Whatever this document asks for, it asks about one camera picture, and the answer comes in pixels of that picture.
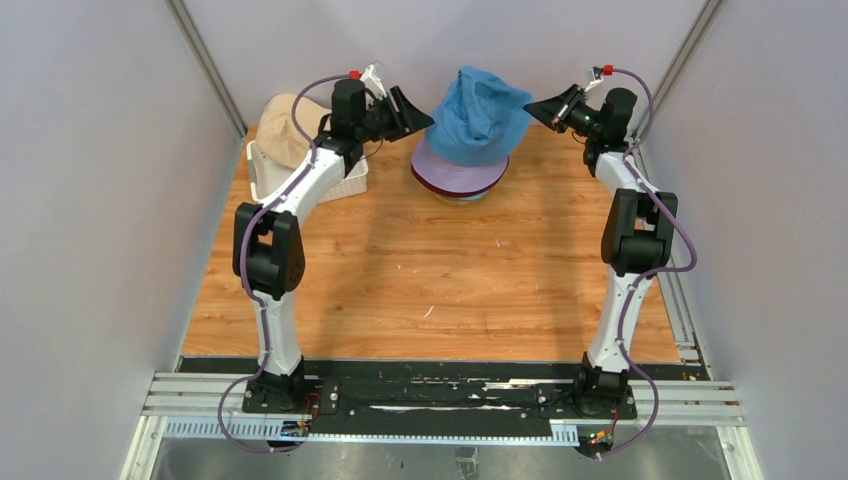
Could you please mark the aluminium frame rails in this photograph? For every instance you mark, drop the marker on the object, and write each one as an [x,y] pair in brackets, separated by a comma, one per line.
[393,274]

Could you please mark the white perforated basket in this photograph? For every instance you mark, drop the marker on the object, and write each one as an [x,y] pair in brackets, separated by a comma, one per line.
[266,177]

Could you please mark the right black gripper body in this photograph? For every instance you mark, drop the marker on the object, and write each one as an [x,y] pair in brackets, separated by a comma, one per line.
[585,122]

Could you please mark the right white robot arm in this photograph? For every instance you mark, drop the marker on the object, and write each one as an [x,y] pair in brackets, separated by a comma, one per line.
[635,245]

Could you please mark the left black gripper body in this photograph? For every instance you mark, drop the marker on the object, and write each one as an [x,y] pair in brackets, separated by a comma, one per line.
[380,120]

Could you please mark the beige cap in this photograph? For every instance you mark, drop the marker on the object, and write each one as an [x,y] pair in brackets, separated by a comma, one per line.
[284,137]

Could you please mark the turquoise bucket hat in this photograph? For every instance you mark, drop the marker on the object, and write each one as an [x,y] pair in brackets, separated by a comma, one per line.
[472,197]

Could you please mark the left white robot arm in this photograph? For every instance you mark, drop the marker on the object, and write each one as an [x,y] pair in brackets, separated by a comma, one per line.
[268,249]

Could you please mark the maroon bucket hat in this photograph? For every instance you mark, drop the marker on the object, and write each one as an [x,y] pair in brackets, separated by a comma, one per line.
[434,189]

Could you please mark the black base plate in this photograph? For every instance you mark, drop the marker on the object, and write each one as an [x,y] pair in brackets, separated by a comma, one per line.
[441,398]

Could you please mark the blue hat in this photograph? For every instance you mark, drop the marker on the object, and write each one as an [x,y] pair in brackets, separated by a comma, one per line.
[480,120]

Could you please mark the wooden hat stand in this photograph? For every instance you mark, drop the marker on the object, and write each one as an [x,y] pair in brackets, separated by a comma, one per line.
[452,201]

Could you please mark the lavender bucket hat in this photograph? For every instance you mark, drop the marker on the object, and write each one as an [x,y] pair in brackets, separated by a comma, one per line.
[451,176]

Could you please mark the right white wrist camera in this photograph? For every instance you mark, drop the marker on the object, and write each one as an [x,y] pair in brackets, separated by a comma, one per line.
[596,75]

